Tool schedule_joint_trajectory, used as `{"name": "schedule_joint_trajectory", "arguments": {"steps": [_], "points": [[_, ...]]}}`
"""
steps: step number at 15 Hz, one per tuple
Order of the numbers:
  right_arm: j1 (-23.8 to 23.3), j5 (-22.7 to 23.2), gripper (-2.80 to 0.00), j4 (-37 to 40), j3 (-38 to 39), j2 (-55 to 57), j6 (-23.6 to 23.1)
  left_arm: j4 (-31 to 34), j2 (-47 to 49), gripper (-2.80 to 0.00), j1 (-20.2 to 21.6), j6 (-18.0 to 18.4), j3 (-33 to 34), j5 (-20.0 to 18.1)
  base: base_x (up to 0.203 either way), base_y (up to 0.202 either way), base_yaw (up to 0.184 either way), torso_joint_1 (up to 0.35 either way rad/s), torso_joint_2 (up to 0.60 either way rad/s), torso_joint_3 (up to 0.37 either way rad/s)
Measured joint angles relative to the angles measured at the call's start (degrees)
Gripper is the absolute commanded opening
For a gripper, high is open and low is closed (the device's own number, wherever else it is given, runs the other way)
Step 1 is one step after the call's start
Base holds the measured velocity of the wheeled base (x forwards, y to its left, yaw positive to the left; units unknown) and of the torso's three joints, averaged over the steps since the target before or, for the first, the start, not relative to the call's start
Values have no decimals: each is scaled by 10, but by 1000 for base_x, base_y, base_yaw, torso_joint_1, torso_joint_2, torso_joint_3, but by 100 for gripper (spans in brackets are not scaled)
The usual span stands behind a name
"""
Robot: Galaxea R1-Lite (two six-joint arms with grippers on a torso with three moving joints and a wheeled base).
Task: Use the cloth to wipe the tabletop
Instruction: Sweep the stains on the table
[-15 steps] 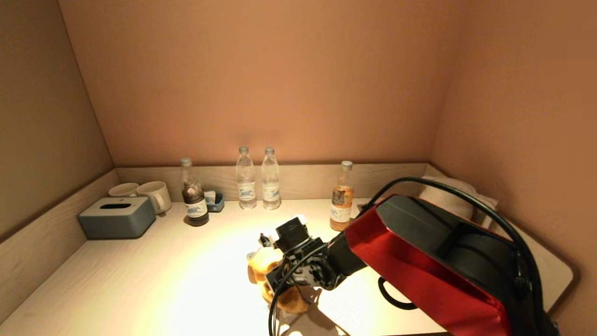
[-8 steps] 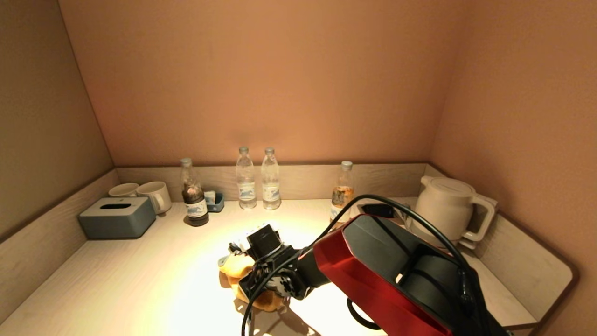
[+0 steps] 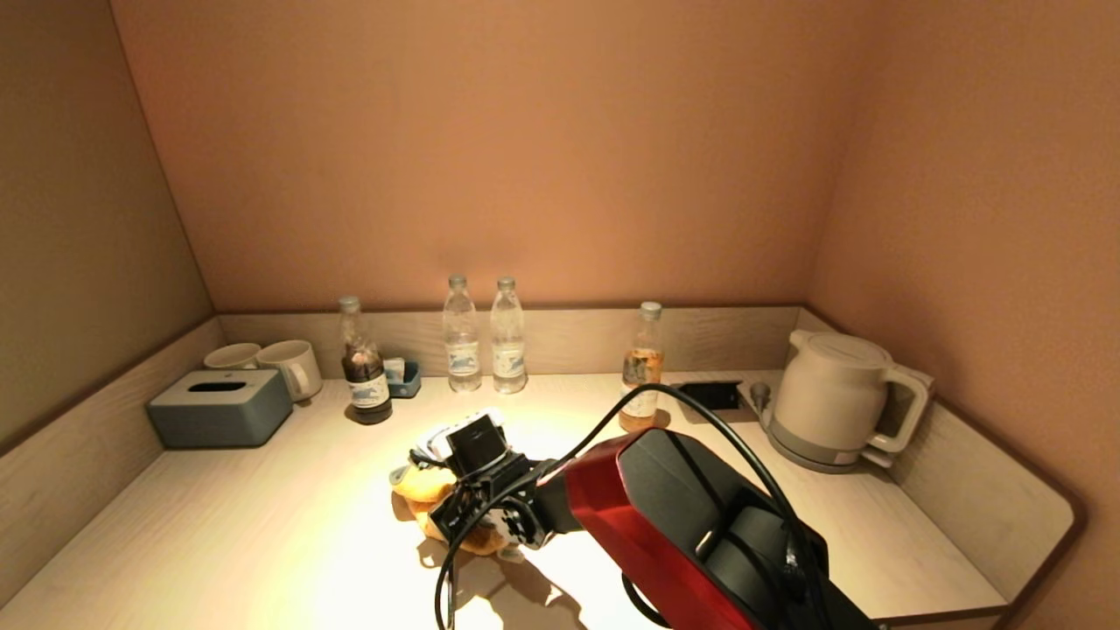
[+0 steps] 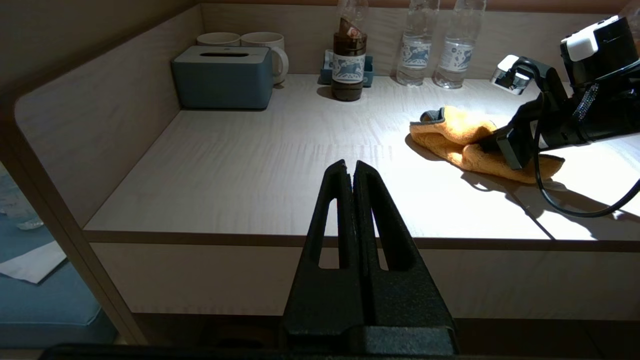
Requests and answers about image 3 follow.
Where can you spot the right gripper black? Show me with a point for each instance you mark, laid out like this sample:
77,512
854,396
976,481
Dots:
486,499

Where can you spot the yellow fluffy cleaning cloth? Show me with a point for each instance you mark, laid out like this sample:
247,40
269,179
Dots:
424,486

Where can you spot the right robot arm red black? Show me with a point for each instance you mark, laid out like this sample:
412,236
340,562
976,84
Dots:
665,516

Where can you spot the small blue sachet tray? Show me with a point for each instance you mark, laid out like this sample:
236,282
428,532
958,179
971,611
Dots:
409,384

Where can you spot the clear water plastic bottle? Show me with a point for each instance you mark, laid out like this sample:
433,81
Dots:
507,357
461,357

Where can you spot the white sachet packet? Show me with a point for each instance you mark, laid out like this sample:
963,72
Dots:
394,369

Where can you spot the dark drink plastic bottle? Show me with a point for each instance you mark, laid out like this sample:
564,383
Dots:
367,392

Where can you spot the light wood desk surround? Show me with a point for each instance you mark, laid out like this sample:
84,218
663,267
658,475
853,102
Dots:
595,341

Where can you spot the orange tea plastic bottle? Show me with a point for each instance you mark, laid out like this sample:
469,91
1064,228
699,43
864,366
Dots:
641,363

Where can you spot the white ceramic mug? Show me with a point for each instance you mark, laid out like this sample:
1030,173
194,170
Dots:
232,355
289,361

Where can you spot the recessed black socket panel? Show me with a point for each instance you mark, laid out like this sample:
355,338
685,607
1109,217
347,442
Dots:
722,394

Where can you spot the grey-blue tissue box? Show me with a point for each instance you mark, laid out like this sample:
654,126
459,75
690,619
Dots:
219,414

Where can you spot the grey kettle power plug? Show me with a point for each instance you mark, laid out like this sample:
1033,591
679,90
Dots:
759,394

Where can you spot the grey kettle base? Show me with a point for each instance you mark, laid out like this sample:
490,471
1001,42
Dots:
822,460

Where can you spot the white electric kettle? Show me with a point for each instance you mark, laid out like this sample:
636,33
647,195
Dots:
831,394

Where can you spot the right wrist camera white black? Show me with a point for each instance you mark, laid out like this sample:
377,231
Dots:
477,442

